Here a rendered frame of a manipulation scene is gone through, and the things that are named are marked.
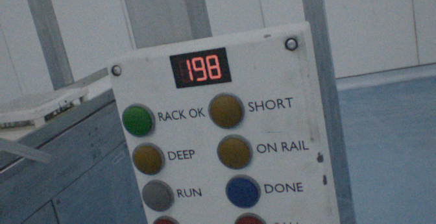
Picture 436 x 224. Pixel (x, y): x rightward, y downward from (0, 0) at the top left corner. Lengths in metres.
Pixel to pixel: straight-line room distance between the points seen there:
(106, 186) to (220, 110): 1.29
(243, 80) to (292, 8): 3.78
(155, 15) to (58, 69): 1.47
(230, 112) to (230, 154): 0.04
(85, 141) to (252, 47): 1.15
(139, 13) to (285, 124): 0.18
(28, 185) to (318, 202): 0.97
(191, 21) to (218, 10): 3.75
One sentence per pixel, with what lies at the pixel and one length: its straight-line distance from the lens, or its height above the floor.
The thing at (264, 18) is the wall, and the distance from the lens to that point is 4.17.
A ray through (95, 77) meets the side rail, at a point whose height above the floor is 0.84.
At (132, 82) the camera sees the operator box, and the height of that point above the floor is 1.06.
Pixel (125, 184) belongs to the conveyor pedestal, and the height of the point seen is 0.51.
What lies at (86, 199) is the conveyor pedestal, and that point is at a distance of 1.57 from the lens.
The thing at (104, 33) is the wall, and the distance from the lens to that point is 4.51.
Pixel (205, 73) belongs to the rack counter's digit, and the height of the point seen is 1.06.
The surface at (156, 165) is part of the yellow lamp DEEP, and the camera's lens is 0.43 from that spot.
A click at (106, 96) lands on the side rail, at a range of 1.60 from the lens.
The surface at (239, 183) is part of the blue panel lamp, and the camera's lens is 0.41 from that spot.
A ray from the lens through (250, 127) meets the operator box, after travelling 0.40.
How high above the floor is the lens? 1.14
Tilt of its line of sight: 15 degrees down
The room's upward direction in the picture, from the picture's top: 12 degrees counter-clockwise
